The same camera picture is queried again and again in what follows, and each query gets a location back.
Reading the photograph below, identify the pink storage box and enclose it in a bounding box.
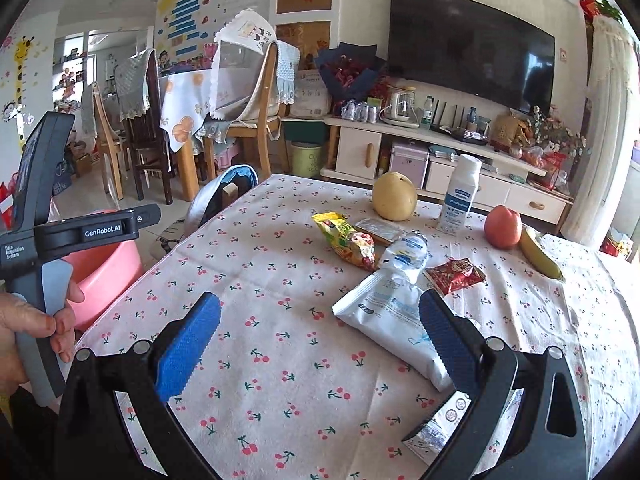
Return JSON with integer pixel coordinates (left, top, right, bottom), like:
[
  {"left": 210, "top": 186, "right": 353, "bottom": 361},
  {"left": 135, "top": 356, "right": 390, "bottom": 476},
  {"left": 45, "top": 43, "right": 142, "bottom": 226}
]
[{"left": 390, "top": 142, "right": 430, "bottom": 188}]

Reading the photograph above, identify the white TV cabinet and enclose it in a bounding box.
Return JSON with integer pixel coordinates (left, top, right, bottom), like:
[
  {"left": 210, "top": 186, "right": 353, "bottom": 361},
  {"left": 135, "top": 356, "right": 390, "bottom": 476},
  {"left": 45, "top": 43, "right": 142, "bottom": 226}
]
[{"left": 320, "top": 117, "right": 573, "bottom": 233}]

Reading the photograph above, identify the yellow pear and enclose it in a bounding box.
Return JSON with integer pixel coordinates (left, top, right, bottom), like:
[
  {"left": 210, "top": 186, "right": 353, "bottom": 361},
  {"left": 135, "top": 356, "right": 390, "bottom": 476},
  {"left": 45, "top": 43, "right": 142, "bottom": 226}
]
[{"left": 372, "top": 171, "right": 418, "bottom": 222}]

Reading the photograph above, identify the electric kettle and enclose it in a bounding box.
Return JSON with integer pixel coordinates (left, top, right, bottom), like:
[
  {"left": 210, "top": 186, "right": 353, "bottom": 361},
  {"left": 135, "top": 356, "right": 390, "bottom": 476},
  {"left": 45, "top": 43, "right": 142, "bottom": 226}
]
[{"left": 381, "top": 87, "right": 420, "bottom": 129}]

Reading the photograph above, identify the white yogurt bottle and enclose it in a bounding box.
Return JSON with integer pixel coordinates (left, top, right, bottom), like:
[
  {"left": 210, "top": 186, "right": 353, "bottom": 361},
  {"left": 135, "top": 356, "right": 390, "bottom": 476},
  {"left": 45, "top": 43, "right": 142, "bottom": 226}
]
[{"left": 437, "top": 154, "right": 482, "bottom": 235}]

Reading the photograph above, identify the cherry print tablecloth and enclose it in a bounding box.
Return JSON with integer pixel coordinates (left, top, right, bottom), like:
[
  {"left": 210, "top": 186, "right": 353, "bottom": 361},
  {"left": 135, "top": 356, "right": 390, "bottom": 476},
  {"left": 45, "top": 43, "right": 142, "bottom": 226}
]
[{"left": 80, "top": 176, "right": 639, "bottom": 479}]

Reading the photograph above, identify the white Magicday yogurt pouch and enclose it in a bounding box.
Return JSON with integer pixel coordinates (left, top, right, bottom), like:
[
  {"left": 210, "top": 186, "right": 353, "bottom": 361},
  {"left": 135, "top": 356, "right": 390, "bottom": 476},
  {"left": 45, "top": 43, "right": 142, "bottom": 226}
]
[{"left": 378, "top": 231, "right": 431, "bottom": 284}]

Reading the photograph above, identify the yellow snack bag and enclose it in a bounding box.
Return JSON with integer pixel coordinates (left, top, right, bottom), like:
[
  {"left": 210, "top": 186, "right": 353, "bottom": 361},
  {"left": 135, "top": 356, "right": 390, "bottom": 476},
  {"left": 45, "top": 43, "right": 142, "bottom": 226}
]
[{"left": 312, "top": 211, "right": 376, "bottom": 272}]

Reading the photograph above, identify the cat face stool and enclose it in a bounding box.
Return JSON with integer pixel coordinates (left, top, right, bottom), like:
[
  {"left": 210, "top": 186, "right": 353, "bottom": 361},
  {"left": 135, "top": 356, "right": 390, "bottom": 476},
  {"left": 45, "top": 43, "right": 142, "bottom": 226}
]
[{"left": 150, "top": 218, "right": 186, "bottom": 261}]

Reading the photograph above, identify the red pastry wrapper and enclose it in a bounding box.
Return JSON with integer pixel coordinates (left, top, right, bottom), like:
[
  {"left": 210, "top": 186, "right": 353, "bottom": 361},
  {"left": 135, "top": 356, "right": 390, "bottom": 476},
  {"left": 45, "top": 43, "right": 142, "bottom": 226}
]
[{"left": 424, "top": 258, "right": 486, "bottom": 296}]

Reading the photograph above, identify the green trash can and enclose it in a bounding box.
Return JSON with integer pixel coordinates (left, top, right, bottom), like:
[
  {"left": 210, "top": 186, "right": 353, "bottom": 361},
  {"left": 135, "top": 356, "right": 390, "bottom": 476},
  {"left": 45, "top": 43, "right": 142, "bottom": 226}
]
[{"left": 291, "top": 142, "right": 322, "bottom": 178}]

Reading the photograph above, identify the dining table orange print cloth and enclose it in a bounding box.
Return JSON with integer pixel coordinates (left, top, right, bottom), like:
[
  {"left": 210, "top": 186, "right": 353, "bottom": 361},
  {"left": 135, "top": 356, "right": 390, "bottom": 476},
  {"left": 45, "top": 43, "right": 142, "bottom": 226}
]
[{"left": 158, "top": 68, "right": 216, "bottom": 203}]

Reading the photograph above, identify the giraffe height chart sticker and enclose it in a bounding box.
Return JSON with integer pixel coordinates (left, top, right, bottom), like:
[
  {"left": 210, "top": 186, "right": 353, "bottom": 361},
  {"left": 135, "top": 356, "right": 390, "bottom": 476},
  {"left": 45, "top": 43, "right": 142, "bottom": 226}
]
[{"left": 1, "top": 35, "right": 38, "bottom": 126}]

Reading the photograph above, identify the black television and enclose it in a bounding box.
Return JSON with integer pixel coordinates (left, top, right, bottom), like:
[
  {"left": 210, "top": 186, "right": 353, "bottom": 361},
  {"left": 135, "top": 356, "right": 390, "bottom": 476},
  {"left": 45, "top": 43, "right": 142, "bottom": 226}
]
[{"left": 387, "top": 0, "right": 555, "bottom": 114}]

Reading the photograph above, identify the yellow banana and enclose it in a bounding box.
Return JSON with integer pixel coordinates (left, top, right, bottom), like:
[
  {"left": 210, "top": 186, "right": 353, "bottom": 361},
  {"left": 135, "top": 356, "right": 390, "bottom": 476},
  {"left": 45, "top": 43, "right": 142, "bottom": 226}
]
[{"left": 518, "top": 226, "right": 564, "bottom": 281}]

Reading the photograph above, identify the white wet wipes pack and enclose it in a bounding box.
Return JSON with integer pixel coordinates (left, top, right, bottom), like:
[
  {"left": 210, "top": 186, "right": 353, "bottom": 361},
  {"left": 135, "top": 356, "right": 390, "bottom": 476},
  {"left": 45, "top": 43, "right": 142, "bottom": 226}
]
[{"left": 332, "top": 270, "right": 452, "bottom": 392}]

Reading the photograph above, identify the dark flower bouquet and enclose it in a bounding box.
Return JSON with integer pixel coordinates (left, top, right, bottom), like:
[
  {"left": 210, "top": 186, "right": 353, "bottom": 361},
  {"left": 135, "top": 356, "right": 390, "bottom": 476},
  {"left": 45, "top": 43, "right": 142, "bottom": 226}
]
[{"left": 314, "top": 42, "right": 386, "bottom": 103}]

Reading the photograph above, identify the dark wooden chair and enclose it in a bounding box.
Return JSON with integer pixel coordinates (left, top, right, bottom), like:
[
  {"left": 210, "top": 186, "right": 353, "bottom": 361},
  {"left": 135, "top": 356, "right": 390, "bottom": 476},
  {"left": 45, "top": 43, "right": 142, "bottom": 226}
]
[{"left": 115, "top": 48, "right": 172, "bottom": 205}]

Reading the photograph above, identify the red apple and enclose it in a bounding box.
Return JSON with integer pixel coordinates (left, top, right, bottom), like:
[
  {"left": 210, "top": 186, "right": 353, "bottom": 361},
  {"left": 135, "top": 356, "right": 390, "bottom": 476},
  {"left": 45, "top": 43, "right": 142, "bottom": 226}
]
[{"left": 484, "top": 205, "right": 522, "bottom": 249}]

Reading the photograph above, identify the person's left hand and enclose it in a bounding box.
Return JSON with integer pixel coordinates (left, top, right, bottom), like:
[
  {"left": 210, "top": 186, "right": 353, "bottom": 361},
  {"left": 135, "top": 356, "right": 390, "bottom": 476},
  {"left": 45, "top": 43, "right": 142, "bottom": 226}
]
[{"left": 0, "top": 281, "right": 85, "bottom": 396}]

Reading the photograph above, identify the light wooden chair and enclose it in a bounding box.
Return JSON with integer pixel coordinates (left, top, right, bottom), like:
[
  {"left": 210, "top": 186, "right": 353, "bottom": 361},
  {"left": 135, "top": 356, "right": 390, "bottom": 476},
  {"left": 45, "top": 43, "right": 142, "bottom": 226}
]
[
  {"left": 202, "top": 40, "right": 300, "bottom": 180},
  {"left": 90, "top": 82, "right": 130, "bottom": 202}
]

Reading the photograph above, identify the silver foil packet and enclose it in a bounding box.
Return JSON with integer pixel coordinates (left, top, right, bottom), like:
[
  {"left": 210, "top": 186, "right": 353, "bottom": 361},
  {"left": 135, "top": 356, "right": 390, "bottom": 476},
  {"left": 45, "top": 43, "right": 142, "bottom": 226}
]
[{"left": 354, "top": 218, "right": 405, "bottom": 246}]

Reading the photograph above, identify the pink plastic bucket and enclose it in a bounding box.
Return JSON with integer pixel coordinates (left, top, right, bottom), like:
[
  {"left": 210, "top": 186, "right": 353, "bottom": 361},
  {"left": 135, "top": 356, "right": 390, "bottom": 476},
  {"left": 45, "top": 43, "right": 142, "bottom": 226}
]
[{"left": 64, "top": 240, "right": 143, "bottom": 332}]

